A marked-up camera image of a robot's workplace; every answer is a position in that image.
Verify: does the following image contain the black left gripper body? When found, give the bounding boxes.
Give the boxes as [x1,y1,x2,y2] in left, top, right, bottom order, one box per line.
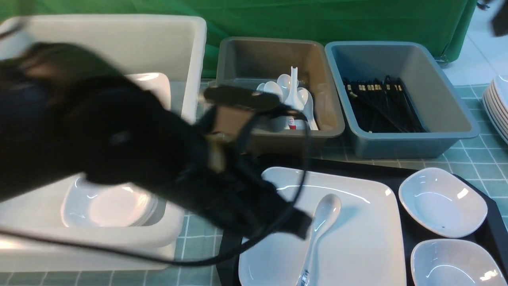
[175,153,312,239]

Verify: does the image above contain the white ceramic soup spoon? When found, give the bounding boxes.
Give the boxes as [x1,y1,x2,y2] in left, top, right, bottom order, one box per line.
[296,194,342,286]

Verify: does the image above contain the large white square plate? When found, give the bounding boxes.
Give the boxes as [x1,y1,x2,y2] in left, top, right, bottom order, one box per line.
[238,172,407,286]

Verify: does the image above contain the white small bowl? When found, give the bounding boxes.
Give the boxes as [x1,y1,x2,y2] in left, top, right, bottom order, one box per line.
[410,239,507,286]
[398,167,488,238]

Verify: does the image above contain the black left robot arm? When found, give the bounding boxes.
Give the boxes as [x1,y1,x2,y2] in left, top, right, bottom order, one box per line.
[0,43,312,239]

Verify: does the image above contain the pile of white spoons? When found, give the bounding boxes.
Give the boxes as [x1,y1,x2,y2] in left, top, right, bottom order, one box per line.
[256,67,319,131]

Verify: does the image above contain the stacked white square plates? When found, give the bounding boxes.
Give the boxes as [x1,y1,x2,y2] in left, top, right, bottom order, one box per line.
[125,72,172,110]

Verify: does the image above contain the grey-brown plastic spoon bin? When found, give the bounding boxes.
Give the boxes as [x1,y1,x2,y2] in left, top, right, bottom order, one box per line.
[216,37,345,157]

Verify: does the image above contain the stacked white small bowls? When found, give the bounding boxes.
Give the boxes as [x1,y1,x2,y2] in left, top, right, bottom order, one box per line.
[60,177,158,227]

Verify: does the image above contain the large white plastic tub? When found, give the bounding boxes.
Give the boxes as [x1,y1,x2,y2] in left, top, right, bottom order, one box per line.
[0,14,206,272]

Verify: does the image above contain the pile of black chopsticks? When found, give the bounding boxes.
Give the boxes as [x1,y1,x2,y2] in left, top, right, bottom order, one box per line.
[343,75,429,133]

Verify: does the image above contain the blue-grey plastic chopstick bin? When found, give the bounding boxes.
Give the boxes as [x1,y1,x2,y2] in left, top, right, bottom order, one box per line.
[325,41,480,159]

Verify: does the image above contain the green fabric backdrop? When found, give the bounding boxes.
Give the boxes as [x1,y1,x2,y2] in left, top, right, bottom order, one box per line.
[0,0,477,79]

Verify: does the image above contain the stack of cream plates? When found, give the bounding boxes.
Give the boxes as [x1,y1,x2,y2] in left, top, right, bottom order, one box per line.
[482,74,508,143]

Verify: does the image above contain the black cable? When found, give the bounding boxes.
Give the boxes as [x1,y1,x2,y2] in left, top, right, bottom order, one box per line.
[0,107,312,267]

